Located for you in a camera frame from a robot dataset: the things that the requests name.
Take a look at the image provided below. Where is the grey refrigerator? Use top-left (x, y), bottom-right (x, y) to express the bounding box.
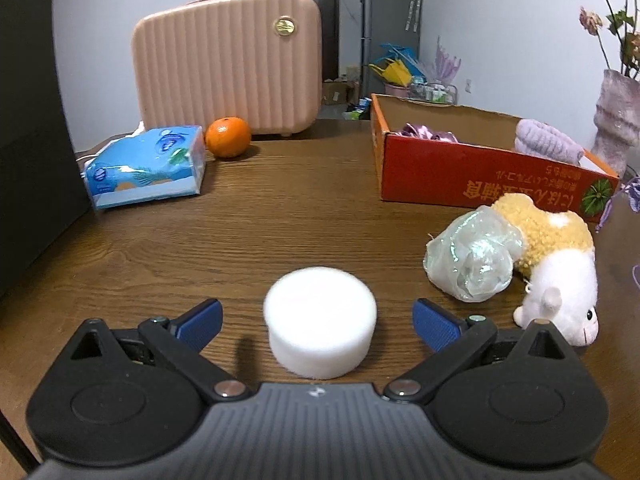
top-left (361, 0), bottom-right (423, 96)

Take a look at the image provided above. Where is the blue soft tissue pack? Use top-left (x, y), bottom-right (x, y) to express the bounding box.
top-left (84, 125), bottom-right (207, 211)

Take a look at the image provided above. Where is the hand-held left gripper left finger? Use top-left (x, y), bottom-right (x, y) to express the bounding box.
top-left (59, 298), bottom-right (251, 403)

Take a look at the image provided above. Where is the bunch of dried roses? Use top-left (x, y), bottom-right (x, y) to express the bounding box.
top-left (571, 0), bottom-right (640, 81)

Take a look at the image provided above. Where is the black paper shopping bag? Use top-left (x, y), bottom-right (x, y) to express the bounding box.
top-left (0, 0), bottom-right (93, 301)

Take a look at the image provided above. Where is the pink ribbed suitcase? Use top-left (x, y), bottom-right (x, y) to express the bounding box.
top-left (131, 0), bottom-right (323, 138)

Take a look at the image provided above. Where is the orange fruit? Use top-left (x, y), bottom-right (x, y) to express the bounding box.
top-left (204, 116), bottom-right (252, 160)

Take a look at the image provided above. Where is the purple feather decoration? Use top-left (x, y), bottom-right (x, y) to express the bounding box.
top-left (432, 36), bottom-right (462, 83)

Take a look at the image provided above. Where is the brown cardboard box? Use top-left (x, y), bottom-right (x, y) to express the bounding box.
top-left (321, 80), bottom-right (351, 106)

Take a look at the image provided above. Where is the dark brown entrance door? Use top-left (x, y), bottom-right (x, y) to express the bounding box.
top-left (260, 0), bottom-right (341, 83)

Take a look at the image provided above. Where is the red cardboard box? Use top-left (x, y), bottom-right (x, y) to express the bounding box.
top-left (370, 93), bottom-right (621, 223)

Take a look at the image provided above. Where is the yellow and white plush sheep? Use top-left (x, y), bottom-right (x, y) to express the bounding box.
top-left (487, 192), bottom-right (600, 347)

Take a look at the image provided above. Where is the crumpled clear plastic bag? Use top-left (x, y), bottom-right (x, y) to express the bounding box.
top-left (423, 210), bottom-right (525, 303)

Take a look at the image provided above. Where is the white round sponge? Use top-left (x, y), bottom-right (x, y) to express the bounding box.
top-left (263, 267), bottom-right (377, 380)

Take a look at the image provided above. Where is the pale purple ceramic vase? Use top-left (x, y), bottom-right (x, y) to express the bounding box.
top-left (592, 68), bottom-right (640, 178)

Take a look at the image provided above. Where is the wire cart with bottles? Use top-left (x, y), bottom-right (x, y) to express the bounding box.
top-left (407, 77), bottom-right (458, 106)

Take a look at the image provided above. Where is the purple satin hair bonnet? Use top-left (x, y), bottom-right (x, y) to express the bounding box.
top-left (397, 121), bottom-right (461, 144)

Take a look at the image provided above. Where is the pile of plastic bags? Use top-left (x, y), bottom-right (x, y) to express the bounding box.
top-left (345, 97), bottom-right (373, 121)

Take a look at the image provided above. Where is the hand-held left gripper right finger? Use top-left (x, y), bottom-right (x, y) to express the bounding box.
top-left (382, 298), bottom-right (582, 403)

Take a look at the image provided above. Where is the blue folding rack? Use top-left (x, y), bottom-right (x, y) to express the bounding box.
top-left (377, 42), bottom-right (421, 68)

